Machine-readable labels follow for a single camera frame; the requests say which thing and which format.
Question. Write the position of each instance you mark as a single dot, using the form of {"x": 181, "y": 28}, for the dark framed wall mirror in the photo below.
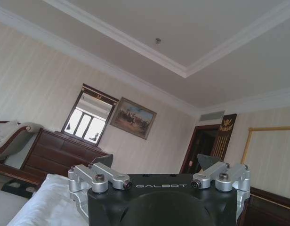
{"x": 87, "y": 115}

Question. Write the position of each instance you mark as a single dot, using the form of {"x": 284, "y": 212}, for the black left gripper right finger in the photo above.
{"x": 220, "y": 175}

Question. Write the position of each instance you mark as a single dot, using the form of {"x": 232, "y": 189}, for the dark wooden wainscot panel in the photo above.
{"x": 271, "y": 207}

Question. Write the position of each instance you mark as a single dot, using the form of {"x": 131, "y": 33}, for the gold framed landscape painting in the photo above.
{"x": 132, "y": 117}

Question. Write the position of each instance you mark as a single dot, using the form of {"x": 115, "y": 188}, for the gold framed wall panel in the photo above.
{"x": 269, "y": 147}

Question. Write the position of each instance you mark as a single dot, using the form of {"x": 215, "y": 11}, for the white wall air vent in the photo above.
{"x": 211, "y": 115}

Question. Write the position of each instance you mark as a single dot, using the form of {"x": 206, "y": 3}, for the dark wooden door frame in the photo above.
{"x": 199, "y": 148}

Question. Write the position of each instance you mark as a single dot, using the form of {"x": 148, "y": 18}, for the white bed duvet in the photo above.
{"x": 43, "y": 202}

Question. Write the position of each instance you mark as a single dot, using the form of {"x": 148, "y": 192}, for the small ceiling sprinkler head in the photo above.
{"x": 158, "y": 40}

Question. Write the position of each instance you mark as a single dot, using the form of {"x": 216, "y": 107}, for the dark wooden dresser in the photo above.
{"x": 62, "y": 152}

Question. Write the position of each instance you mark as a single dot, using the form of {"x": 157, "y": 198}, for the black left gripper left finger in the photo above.
{"x": 101, "y": 175}

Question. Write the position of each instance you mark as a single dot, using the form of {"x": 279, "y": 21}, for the dark wooden chaise sofa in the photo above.
{"x": 12, "y": 141}

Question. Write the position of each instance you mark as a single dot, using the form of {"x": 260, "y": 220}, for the dark pilaster with gold eagle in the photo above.
{"x": 223, "y": 137}

